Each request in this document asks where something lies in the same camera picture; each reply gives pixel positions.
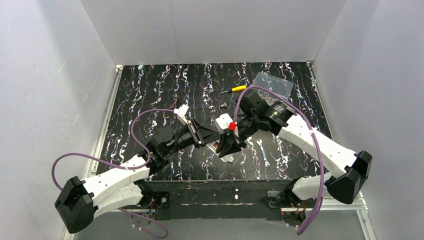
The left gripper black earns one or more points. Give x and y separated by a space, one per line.
195 133

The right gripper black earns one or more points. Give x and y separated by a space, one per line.
239 133

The white remote control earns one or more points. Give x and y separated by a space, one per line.
213 146

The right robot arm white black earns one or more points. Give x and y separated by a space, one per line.
345 171

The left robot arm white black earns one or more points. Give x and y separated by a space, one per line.
82 200

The silver open-end wrench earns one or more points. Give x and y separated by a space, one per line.
260 144

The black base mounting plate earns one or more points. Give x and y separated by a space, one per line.
211 199

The clear plastic screw box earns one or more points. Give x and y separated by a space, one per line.
279 86

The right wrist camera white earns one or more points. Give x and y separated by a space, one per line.
224 124

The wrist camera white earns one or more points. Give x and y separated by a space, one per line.
181 113
224 124

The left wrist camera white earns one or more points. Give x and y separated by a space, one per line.
181 113

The yellow handled screwdriver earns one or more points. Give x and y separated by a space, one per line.
235 89

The aluminium frame rail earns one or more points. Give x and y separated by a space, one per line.
92 166

